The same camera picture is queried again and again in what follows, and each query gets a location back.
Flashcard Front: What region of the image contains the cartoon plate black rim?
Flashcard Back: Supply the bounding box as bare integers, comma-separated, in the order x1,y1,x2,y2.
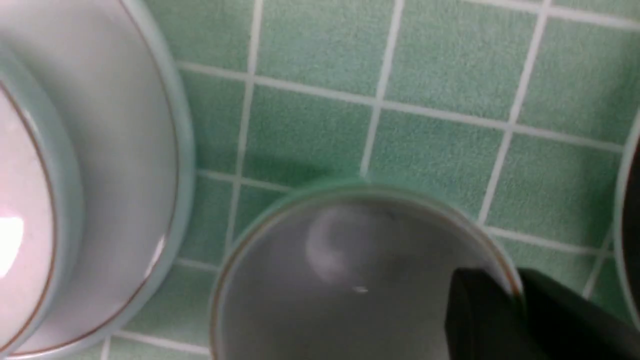
613,113,640,329

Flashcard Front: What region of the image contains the green checked tablecloth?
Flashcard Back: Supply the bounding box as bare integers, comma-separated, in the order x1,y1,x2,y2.
75,0,639,360

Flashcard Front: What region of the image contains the pale blue plate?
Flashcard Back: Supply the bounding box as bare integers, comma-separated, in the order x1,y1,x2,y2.
1,0,195,360

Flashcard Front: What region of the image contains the pale blue cup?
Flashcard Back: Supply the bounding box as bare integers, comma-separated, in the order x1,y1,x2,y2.
210,180,524,360

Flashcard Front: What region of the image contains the pale blue bowl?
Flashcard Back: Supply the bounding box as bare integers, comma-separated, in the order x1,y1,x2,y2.
0,45,85,358

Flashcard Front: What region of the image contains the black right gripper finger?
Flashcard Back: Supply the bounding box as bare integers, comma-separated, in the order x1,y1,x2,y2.
445,268,640,360

